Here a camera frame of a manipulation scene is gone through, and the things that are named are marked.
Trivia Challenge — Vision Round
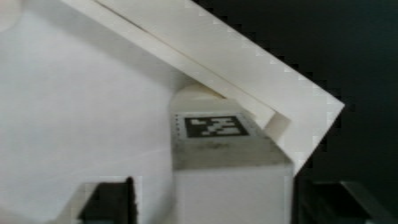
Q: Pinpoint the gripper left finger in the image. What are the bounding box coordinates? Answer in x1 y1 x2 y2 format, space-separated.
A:
78 177 138 224

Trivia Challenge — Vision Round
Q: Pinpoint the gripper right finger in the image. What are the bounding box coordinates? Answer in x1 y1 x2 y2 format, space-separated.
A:
297 181 398 224

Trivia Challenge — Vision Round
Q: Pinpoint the white table leg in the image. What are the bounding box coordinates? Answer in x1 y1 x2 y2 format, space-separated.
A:
170 84 293 224

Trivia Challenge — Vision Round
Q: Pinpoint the white square tabletop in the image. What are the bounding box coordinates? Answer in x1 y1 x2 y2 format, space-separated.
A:
0 0 343 224

